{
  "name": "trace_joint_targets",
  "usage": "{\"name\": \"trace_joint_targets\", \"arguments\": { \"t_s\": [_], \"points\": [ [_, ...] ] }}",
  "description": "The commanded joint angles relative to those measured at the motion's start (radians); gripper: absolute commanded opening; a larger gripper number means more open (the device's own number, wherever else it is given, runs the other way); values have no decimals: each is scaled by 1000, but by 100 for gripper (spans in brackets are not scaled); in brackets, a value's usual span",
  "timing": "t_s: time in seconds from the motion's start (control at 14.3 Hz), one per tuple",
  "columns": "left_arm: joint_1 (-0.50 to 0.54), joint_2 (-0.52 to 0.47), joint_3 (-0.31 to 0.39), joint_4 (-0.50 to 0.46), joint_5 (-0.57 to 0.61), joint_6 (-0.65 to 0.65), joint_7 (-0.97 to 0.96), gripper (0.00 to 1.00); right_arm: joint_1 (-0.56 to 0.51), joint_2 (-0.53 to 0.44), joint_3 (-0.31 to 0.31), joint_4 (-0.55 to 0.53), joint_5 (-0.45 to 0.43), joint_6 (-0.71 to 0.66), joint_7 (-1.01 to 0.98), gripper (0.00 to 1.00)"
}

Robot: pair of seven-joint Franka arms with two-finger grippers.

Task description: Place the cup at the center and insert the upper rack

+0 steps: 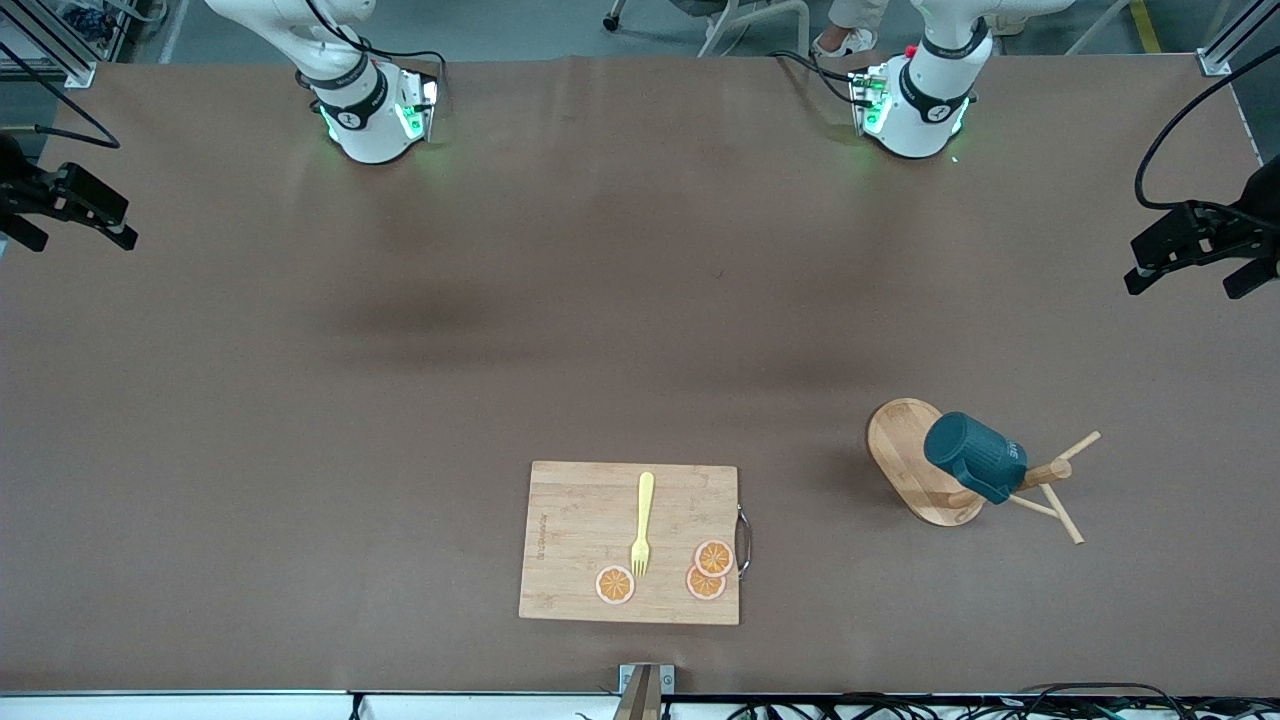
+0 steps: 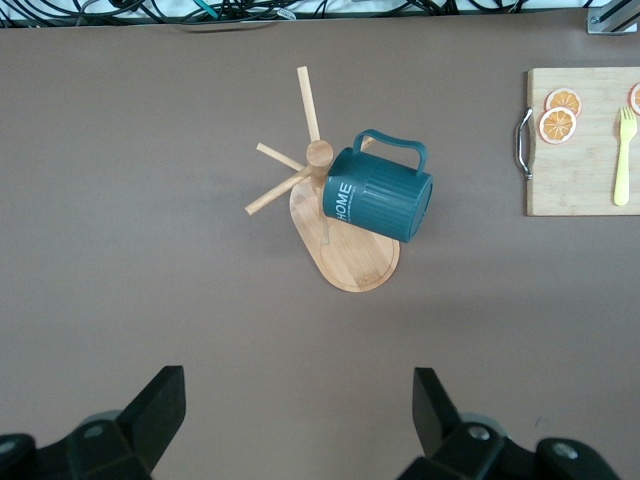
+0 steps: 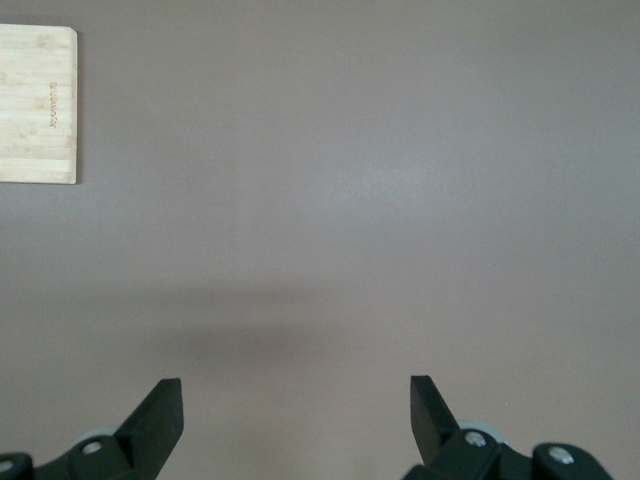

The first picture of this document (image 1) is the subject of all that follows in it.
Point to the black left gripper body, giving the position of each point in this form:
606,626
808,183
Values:
1256,213

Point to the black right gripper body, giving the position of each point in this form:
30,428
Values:
18,192

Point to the dark teal cup yellow inside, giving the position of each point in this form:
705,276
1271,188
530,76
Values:
970,450

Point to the wooden mug tree rack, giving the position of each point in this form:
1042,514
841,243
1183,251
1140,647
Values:
900,450

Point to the tan shoe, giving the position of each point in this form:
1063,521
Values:
1008,25

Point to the white black sneaker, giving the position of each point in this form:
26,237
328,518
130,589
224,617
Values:
842,44

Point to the brown table mat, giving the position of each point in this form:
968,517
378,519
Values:
600,250

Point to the white side shelf surface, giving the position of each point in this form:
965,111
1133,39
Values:
200,710

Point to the white office chair base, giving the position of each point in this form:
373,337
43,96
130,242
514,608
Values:
612,18

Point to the toy orange slice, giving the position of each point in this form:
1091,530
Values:
700,590
615,585
714,557

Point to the yellow plastic fork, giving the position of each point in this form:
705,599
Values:
645,500

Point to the aluminium frame profile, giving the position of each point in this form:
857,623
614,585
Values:
1213,62
80,75

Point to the aluminium profile camera beam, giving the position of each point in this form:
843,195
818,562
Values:
640,700

